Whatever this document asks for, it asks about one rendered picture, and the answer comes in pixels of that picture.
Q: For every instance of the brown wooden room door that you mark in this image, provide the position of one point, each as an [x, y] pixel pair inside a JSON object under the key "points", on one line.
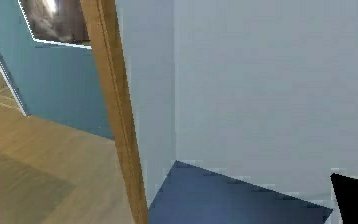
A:
{"points": [[115, 100]]}

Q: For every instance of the framed grey wall picture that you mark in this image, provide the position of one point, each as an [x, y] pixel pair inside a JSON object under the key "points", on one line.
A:
{"points": [[55, 20]]}

